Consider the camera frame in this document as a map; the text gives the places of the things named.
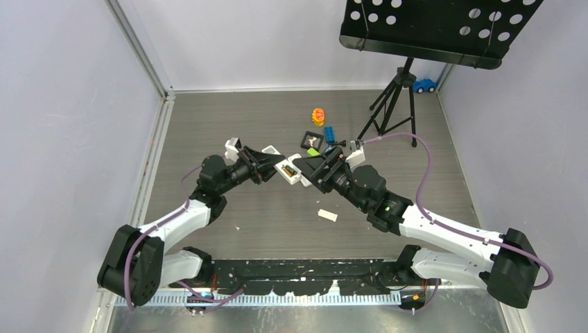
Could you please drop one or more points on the gold green battery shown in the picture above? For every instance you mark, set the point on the gold green battery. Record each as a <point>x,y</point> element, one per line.
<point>289,171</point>

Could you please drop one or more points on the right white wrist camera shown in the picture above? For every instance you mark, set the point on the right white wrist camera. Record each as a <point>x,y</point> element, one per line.
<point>356,154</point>

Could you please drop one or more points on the black square frame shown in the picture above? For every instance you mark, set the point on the black square frame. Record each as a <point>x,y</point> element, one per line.
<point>312,140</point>

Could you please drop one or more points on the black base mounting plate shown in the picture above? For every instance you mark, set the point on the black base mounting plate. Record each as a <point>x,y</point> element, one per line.
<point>308,282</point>

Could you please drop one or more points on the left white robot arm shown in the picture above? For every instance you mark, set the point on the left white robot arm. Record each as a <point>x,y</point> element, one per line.
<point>138,261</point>

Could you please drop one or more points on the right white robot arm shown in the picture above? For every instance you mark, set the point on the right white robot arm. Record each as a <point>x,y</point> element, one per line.
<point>503,264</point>

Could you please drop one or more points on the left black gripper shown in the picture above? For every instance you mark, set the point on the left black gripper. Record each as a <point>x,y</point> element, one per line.
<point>260,164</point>

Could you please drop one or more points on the blue toy brick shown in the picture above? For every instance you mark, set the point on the blue toy brick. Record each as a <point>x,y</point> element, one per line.
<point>329,134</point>

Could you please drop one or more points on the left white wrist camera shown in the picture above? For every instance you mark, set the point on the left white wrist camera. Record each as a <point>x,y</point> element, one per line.
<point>232,148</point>

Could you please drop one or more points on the black perforated music stand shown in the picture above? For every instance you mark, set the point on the black perforated music stand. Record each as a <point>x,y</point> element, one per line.
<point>475,34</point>

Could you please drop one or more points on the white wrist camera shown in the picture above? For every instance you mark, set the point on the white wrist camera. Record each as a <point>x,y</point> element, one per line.
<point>356,154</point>
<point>232,148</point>

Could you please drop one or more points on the white remote control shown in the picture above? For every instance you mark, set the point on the white remote control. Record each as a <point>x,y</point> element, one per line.
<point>290,180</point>
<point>305,183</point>

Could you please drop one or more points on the blue toy car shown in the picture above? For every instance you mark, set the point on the blue toy car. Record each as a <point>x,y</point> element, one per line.
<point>424,85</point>

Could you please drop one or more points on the orange yellow toy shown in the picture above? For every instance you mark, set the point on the orange yellow toy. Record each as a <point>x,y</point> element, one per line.
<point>318,117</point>

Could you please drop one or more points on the green block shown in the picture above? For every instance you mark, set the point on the green block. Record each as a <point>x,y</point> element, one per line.
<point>312,152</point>

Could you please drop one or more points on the black screw bolt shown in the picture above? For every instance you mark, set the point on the black screw bolt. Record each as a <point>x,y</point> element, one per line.
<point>341,143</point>

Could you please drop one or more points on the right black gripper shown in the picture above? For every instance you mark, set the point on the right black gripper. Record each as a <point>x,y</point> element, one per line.
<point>312,166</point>

